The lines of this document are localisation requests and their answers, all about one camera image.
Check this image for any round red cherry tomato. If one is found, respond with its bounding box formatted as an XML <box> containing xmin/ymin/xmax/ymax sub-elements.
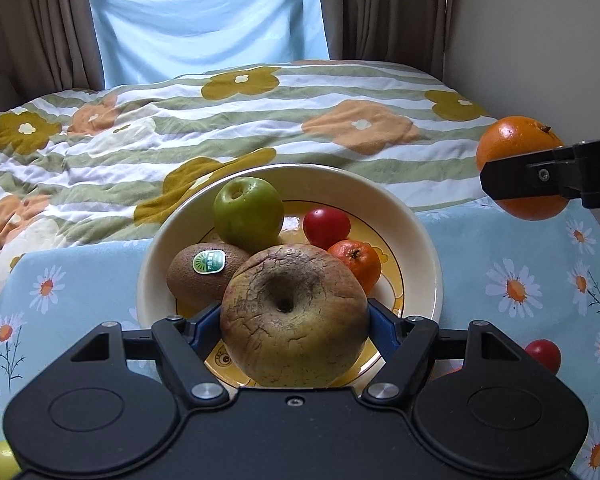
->
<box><xmin>524</xmin><ymin>339</ymin><xmax>562</xmax><ymax>375</ymax></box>

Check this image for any large yellowish russet apple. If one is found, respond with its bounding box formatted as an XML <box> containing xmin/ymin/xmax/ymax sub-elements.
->
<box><xmin>220</xmin><ymin>244</ymin><xmax>370</xmax><ymax>388</ymax></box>

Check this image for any small tangerine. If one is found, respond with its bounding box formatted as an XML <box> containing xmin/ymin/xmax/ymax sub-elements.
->
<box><xmin>327</xmin><ymin>240</ymin><xmax>381</xmax><ymax>295</ymax></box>

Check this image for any small green apple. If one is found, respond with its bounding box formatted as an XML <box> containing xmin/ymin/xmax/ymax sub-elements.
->
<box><xmin>0</xmin><ymin>440</ymin><xmax>21</xmax><ymax>480</ymax></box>

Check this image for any light blue window sheet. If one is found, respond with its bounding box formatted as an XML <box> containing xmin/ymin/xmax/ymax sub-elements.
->
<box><xmin>90</xmin><ymin>0</ymin><xmax>329</xmax><ymax>88</ymax></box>

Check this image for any brown right curtain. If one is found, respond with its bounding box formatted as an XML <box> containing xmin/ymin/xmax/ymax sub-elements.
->
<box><xmin>321</xmin><ymin>0</ymin><xmax>449</xmax><ymax>79</ymax></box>

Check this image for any cream yellow ceramic bowl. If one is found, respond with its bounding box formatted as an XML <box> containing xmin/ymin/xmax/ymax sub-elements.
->
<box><xmin>136</xmin><ymin>161</ymin><xmax>444</xmax><ymax>391</ymax></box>

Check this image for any brown curtain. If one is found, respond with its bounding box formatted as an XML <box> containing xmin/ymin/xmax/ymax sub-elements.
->
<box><xmin>0</xmin><ymin>0</ymin><xmax>105</xmax><ymax>100</ymax></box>
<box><xmin>321</xmin><ymin>0</ymin><xmax>449</xmax><ymax>79</ymax></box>

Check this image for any brown left curtain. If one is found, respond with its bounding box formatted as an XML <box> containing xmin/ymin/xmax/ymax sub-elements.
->
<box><xmin>0</xmin><ymin>0</ymin><xmax>105</xmax><ymax>100</ymax></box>

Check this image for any striped floral duvet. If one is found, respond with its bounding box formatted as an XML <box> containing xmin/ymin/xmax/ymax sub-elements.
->
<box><xmin>0</xmin><ymin>60</ymin><xmax>491</xmax><ymax>295</ymax></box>

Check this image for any large orange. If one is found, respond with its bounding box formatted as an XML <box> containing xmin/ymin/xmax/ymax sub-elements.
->
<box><xmin>476</xmin><ymin>116</ymin><xmax>568</xmax><ymax>221</ymax></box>

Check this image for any brown kiwi with sticker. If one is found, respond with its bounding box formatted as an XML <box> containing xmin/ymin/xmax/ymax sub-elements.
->
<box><xmin>166</xmin><ymin>242</ymin><xmax>250</xmax><ymax>318</ymax></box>

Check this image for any red oval tomato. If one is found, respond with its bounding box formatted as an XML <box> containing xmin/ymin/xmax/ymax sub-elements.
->
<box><xmin>302</xmin><ymin>207</ymin><xmax>351</xmax><ymax>249</ymax></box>

